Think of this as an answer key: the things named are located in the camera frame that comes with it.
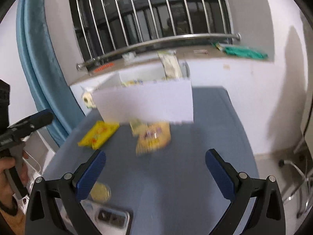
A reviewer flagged cream office chair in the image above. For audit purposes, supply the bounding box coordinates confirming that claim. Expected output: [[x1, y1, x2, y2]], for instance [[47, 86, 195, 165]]
[[279, 14, 312, 219]]

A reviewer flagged yellow blue-logo snack bag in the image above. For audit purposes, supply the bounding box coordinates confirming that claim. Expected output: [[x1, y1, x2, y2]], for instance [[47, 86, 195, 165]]
[[135, 121, 171, 155]]

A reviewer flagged yellow flat snack packet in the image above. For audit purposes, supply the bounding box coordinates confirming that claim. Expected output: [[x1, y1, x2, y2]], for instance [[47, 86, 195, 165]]
[[77, 120, 120, 150]]

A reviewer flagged orange sleeve forearm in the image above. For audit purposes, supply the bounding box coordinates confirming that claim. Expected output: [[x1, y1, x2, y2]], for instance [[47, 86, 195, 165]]
[[1, 208, 25, 235]]

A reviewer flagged white storage box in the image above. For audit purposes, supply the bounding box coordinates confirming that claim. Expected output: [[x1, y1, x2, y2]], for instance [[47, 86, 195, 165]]
[[91, 64, 194, 124]]

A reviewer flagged person's left hand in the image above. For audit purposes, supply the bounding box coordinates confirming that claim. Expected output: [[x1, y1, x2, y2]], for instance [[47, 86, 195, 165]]
[[1, 149, 29, 211]]

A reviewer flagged blue curtain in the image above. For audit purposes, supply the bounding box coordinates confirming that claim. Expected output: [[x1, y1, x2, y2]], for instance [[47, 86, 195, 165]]
[[16, 0, 84, 146]]

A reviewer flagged orange-white small snack bag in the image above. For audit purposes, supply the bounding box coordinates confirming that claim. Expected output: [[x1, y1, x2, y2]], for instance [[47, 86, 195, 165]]
[[129, 118, 148, 136]]

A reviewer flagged pale green snack bag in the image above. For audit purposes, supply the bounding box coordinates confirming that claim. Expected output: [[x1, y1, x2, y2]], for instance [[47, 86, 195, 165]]
[[157, 50, 183, 79]]

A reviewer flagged orange beaded tool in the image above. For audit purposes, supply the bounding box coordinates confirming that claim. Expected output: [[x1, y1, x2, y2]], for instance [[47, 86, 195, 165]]
[[93, 63, 115, 73]]

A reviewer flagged green packets pile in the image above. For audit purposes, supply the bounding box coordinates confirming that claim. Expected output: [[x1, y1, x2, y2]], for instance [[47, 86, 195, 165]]
[[213, 42, 268, 60]]

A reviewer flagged steel window guard rail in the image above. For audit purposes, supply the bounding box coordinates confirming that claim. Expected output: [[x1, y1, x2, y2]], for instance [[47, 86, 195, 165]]
[[69, 0, 241, 72]]

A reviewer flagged round yellow snack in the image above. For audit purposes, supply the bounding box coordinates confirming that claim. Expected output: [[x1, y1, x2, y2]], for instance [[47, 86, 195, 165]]
[[90, 182, 111, 203]]

